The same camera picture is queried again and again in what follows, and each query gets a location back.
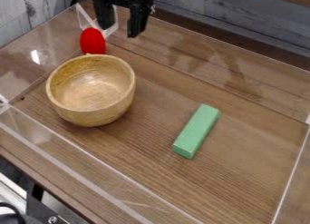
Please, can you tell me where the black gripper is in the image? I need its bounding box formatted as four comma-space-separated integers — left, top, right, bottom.
93, 0, 154, 38

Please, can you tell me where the red strawberry toy green leaf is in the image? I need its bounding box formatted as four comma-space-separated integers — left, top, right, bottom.
80, 27, 107, 54

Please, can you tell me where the wooden bowl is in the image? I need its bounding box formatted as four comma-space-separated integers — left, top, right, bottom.
45, 54, 136, 127

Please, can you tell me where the green rectangular block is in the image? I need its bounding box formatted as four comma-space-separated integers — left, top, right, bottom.
172, 104, 220, 159

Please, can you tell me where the clear acrylic corner bracket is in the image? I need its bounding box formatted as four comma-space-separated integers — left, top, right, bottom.
75, 4, 119, 38

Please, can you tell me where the black metal table bracket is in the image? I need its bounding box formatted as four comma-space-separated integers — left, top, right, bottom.
25, 181, 79, 224

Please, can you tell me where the black cable at bottom left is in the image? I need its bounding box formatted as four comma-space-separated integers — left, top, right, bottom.
0, 201, 25, 224

